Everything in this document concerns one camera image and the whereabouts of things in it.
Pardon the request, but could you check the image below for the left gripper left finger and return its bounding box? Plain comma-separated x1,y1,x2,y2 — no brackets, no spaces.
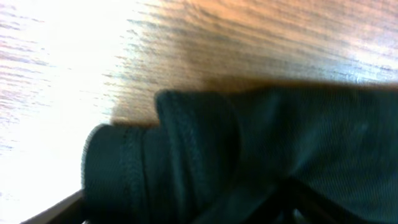
22,190,86,224

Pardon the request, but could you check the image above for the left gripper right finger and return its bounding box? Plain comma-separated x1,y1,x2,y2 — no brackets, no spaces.
244,179,367,224

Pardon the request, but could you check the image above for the black t-shirt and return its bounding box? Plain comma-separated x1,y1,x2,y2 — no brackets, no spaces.
83,87,397,223

